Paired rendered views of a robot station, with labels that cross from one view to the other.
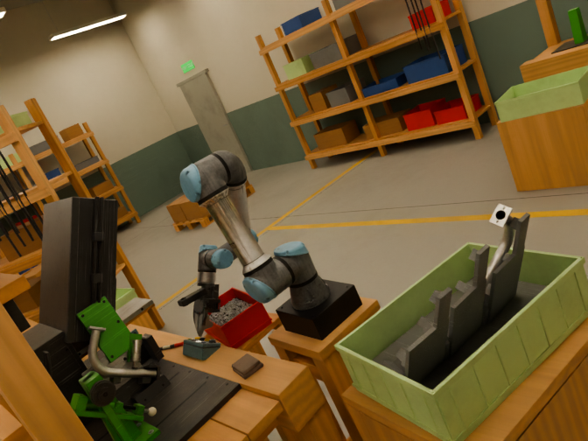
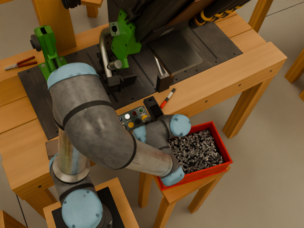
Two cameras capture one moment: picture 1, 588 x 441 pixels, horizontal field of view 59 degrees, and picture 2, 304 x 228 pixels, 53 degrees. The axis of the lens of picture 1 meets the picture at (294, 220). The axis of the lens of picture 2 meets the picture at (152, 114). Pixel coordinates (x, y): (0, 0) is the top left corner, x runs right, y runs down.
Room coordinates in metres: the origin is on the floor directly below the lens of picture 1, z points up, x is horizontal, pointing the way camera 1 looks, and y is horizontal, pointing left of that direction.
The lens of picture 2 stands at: (1.97, -0.16, 2.10)
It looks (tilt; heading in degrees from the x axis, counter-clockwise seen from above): 58 degrees down; 92
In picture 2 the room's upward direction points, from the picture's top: 7 degrees clockwise
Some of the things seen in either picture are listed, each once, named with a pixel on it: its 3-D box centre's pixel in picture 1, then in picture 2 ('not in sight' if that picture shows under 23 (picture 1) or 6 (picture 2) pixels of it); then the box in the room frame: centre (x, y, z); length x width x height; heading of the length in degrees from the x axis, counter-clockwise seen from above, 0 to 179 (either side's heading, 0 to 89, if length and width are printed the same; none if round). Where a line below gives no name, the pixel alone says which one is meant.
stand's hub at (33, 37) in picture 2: (103, 393); (35, 43); (1.41, 0.72, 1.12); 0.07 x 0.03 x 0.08; 128
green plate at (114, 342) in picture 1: (104, 328); (129, 35); (1.80, 0.79, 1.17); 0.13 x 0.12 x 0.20; 38
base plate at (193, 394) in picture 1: (119, 395); (136, 63); (1.82, 0.88, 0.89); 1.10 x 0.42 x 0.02; 38
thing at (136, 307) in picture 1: (105, 330); (163, 39); (1.95, 0.85, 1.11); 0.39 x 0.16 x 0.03; 128
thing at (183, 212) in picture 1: (206, 191); not in sight; (8.39, 1.09, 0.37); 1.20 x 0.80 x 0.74; 135
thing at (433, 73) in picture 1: (364, 76); not in sight; (7.21, -1.68, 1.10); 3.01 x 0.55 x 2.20; 37
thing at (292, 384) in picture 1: (184, 361); (163, 110); (2.00, 0.66, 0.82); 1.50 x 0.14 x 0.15; 38
